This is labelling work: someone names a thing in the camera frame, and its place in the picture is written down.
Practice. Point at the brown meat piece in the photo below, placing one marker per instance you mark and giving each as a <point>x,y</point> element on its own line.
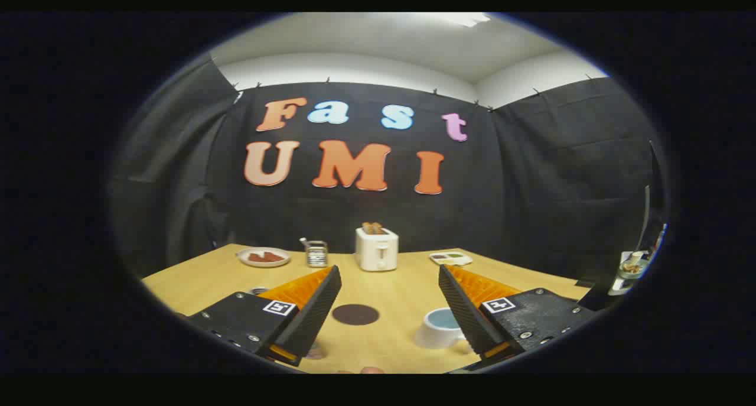
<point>258,257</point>
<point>275,256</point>

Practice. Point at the white divided snack dish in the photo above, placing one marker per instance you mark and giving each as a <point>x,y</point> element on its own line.
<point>450,257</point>

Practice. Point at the white round plate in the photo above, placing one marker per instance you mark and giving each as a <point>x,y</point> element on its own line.
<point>245,258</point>

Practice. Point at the brown toast slice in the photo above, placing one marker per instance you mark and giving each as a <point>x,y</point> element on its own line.
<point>373,227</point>

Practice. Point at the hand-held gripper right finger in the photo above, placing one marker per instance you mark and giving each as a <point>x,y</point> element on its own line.
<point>466,317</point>

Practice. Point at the brown round coaster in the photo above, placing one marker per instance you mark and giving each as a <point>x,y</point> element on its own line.
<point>355,314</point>

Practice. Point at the metal utensil holder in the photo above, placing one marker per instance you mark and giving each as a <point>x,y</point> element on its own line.
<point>317,255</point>

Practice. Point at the wooden table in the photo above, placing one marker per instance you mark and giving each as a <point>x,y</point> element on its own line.
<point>390,294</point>

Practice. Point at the black table clamp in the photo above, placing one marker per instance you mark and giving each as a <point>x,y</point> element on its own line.
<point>593,296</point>

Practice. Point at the white toaster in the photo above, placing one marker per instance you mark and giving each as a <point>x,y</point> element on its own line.
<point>377,252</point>

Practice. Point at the white cup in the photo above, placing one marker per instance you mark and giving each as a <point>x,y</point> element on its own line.
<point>440,328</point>

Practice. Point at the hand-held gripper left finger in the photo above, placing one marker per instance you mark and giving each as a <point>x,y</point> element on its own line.
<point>316,317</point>

